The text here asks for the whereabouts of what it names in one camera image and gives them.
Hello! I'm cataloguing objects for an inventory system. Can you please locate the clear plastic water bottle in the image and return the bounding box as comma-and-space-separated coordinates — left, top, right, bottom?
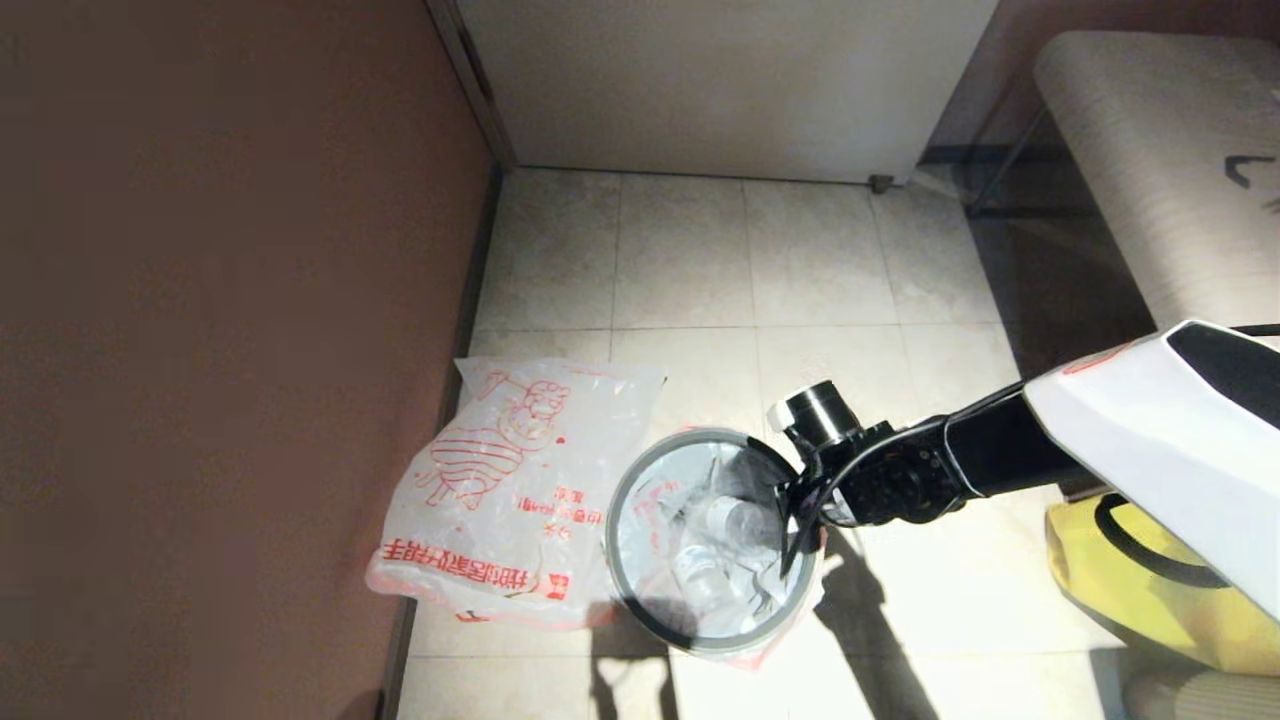
700, 495, 776, 551
675, 545, 741, 611

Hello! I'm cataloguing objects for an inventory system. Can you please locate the grey metal furniture frame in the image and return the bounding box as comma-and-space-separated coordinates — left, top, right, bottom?
918, 100, 1101, 219

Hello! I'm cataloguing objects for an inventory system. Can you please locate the clear plastic bag red print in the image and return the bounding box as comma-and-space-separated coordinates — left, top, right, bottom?
365, 357, 668, 631

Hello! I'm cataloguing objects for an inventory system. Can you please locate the yellow plastic bag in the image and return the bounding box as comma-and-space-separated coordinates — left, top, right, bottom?
1045, 490, 1280, 676

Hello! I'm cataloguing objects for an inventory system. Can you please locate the grey bin rim ring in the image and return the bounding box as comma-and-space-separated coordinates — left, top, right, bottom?
605, 427, 823, 658

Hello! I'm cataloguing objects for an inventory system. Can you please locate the beige wooden table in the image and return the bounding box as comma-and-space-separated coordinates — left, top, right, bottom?
1033, 30, 1280, 346

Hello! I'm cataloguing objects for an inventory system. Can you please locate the white cabinet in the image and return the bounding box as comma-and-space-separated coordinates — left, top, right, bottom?
455, 0, 1001, 186

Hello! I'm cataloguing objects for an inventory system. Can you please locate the white plastic bag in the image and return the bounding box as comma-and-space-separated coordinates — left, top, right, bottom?
612, 438, 827, 671

